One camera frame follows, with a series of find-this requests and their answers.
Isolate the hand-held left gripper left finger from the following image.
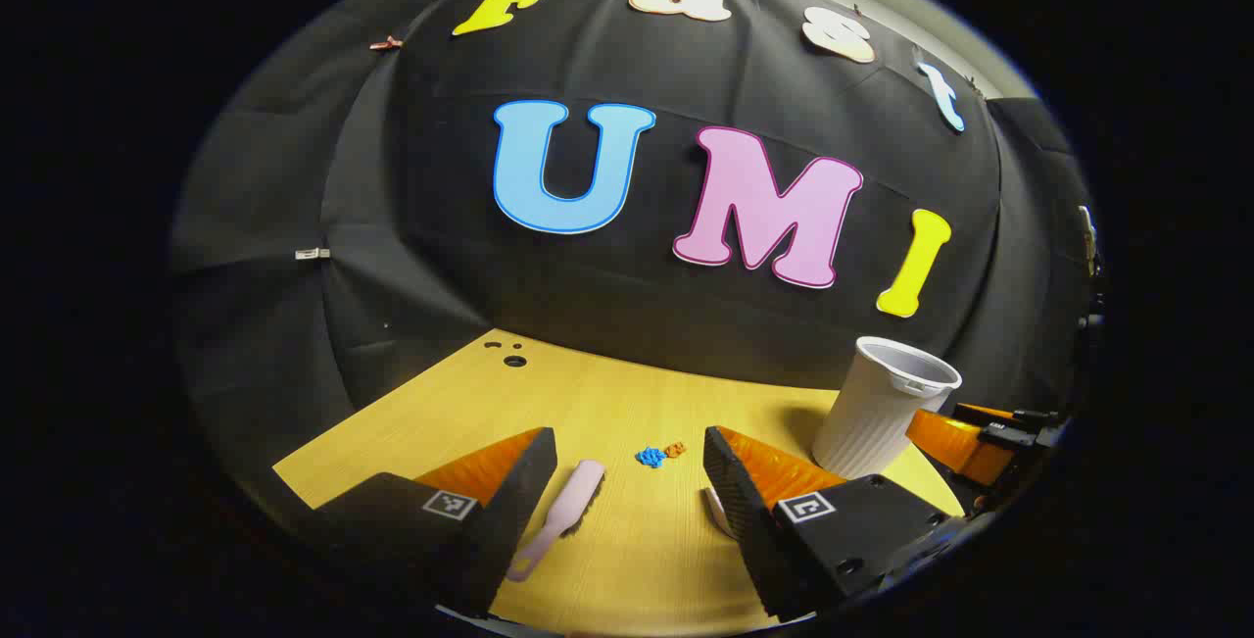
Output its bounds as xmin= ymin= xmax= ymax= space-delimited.
xmin=313 ymin=427 xmax=557 ymax=617

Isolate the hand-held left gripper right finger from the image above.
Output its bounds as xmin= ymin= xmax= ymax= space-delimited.
xmin=703 ymin=425 xmax=966 ymax=621

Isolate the small pink broom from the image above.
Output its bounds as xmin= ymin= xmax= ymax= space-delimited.
xmin=505 ymin=459 xmax=606 ymax=583

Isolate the white ribbed garbage bin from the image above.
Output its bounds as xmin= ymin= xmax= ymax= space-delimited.
xmin=811 ymin=335 xmax=963 ymax=480

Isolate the wooden desktop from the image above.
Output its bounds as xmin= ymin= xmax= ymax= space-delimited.
xmin=272 ymin=327 xmax=966 ymax=634

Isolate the black backdrop cloth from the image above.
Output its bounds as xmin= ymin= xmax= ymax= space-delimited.
xmin=167 ymin=0 xmax=1103 ymax=521

